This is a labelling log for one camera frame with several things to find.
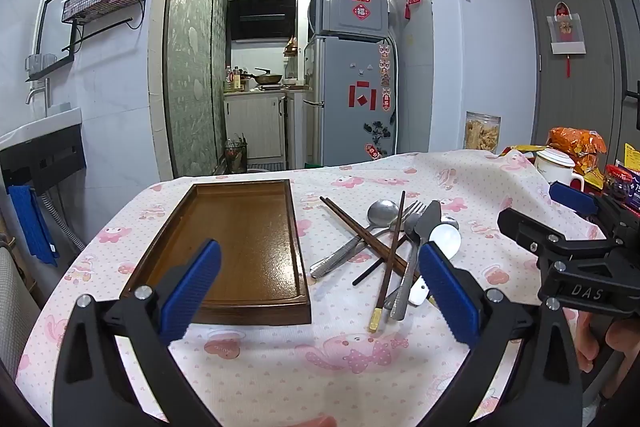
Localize orange snack bag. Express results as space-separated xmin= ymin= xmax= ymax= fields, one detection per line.
xmin=546 ymin=127 xmax=608 ymax=178

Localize grey corrugated hose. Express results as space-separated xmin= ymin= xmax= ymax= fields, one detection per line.
xmin=42 ymin=189 xmax=86 ymax=252

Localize white ceramic spoon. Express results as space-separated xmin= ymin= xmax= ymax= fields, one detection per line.
xmin=408 ymin=225 xmax=462 ymax=307

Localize wok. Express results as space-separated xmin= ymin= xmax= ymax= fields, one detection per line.
xmin=252 ymin=67 xmax=285 ymax=86

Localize black framed mirror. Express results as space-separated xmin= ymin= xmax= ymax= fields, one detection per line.
xmin=35 ymin=0 xmax=88 ymax=70

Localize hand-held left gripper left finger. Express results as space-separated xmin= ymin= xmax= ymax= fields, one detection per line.
xmin=52 ymin=238 xmax=223 ymax=427

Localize grey door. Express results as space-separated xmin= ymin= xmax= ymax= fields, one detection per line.
xmin=512 ymin=0 xmax=640 ymax=158

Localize white lidded mug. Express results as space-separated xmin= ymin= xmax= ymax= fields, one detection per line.
xmin=534 ymin=148 xmax=586 ymax=190

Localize grey appliance with red sticker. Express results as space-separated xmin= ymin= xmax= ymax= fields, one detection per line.
xmin=307 ymin=0 xmax=391 ymax=40

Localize clear snack jar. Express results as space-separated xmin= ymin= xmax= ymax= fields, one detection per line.
xmin=465 ymin=111 xmax=502 ymax=154

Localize brown wooden chopstick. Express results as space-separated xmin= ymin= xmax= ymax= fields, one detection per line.
xmin=325 ymin=196 xmax=424 ymax=279
xmin=352 ymin=234 xmax=408 ymax=286
xmin=319 ymin=198 xmax=418 ymax=282
xmin=369 ymin=191 xmax=407 ymax=333

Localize red and white door ornament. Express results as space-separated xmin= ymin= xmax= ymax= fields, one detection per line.
xmin=546 ymin=1 xmax=587 ymax=78

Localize small trash bin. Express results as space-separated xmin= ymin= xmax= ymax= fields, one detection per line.
xmin=224 ymin=134 xmax=249 ymax=174

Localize blue towel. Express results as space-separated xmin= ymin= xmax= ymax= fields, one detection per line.
xmin=7 ymin=184 xmax=60 ymax=267

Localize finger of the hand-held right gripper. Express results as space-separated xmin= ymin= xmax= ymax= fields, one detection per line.
xmin=548 ymin=181 xmax=640 ymax=254
xmin=497 ymin=207 xmax=622 ymax=261

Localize black range hood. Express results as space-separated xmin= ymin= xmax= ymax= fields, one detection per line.
xmin=228 ymin=0 xmax=299 ymax=42

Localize large metal spoon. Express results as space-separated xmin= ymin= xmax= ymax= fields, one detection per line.
xmin=310 ymin=199 xmax=401 ymax=279

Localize dark jar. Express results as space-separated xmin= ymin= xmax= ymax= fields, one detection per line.
xmin=602 ymin=164 xmax=640 ymax=214

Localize white kitchen cabinet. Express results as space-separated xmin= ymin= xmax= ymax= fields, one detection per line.
xmin=223 ymin=89 xmax=306 ymax=160

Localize metal table knife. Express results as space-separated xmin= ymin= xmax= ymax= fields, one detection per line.
xmin=390 ymin=200 xmax=443 ymax=322

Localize white wall sink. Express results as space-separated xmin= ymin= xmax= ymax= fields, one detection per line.
xmin=0 ymin=124 xmax=87 ymax=192

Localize patterned sliding glass door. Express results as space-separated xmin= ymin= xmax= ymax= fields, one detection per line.
xmin=164 ymin=0 xmax=231 ymax=178

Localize person's right hand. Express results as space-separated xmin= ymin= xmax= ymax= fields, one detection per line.
xmin=573 ymin=309 xmax=640 ymax=374

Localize grey chair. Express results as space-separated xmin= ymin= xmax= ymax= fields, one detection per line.
xmin=0 ymin=234 xmax=42 ymax=360

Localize grey refrigerator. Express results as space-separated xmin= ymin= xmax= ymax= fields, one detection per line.
xmin=303 ymin=34 xmax=399 ymax=168

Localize condiment bottles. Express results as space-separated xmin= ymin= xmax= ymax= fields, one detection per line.
xmin=224 ymin=65 xmax=247 ymax=92

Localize metal faucet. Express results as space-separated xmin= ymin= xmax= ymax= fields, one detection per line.
xmin=26 ymin=78 xmax=52 ymax=116

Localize white sink basin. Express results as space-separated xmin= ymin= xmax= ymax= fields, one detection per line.
xmin=0 ymin=106 xmax=82 ymax=150

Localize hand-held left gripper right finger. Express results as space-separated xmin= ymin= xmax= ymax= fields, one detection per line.
xmin=417 ymin=243 xmax=584 ymax=427

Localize brown wooden tray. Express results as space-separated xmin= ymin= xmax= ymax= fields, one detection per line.
xmin=121 ymin=179 xmax=312 ymax=327

